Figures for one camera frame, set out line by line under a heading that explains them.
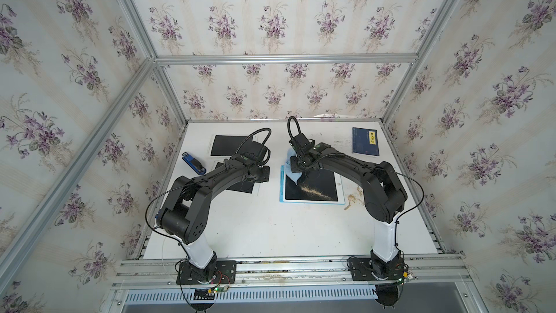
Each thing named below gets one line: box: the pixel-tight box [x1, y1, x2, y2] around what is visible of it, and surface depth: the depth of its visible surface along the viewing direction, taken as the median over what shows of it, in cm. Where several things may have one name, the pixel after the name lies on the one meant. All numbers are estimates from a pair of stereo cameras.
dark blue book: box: [351, 126, 380, 156], surface depth 113 cm
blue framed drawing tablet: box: [279, 165, 346, 206], surface depth 95 cm
